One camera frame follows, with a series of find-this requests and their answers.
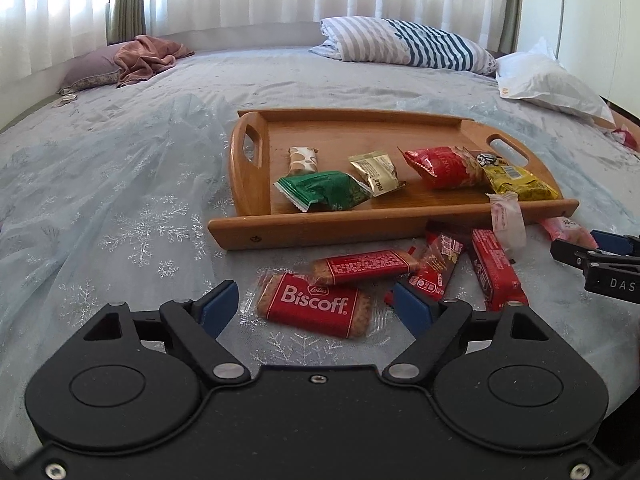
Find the wooden bed frame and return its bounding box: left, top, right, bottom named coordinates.
left=606, top=101, right=640, bottom=131

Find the red chocolate bar packet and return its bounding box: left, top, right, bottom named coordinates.
left=467, top=228, right=530, bottom=312

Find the green snack packet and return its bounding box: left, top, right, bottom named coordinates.
left=273, top=170, right=373, bottom=213

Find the red biscuit packet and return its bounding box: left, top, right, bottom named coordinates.
left=240, top=270, right=388, bottom=343

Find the pink cloth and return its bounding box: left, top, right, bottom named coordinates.
left=115, top=35, right=196, bottom=88

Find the gold snack packet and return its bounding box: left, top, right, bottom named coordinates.
left=348, top=152, right=407, bottom=197

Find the small red snack packet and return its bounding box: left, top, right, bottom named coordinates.
left=384, top=232, right=466, bottom=306

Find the pink snack packet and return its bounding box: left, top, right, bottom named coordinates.
left=540, top=216, right=598, bottom=251

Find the white pillow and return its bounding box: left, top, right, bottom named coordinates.
left=495, top=37, right=617, bottom=128

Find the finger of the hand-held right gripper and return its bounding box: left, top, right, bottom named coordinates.
left=590, top=230, right=640, bottom=257
left=550, top=240, right=640, bottom=274

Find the wooden tray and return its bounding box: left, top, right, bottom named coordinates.
left=207, top=107, right=580, bottom=251

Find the red peanut bag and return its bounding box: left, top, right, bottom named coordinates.
left=397, top=145, right=493, bottom=191

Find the red white packet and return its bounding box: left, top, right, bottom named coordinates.
left=612, top=125, right=640, bottom=152

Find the yellow snack packet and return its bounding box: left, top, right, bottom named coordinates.
left=480, top=157, right=560, bottom=202

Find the mauve pillow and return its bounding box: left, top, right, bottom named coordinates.
left=57, top=42, right=136, bottom=95

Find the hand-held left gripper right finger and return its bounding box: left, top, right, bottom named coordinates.
left=382, top=282, right=546, bottom=388

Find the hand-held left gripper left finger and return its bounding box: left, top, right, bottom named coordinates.
left=80, top=280, right=251, bottom=388

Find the striped pillow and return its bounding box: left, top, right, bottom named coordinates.
left=307, top=16, right=498, bottom=77

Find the long red wafer bar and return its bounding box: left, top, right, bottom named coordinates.
left=312, top=249, right=421, bottom=286

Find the translucent white snack packet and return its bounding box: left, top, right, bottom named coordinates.
left=487, top=192, right=527, bottom=252

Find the white brown spotted snack packet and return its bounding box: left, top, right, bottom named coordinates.
left=288, top=146, right=320, bottom=175

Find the green curtain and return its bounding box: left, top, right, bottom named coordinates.
left=500, top=0, right=524, bottom=53
left=107, top=0, right=151, bottom=46

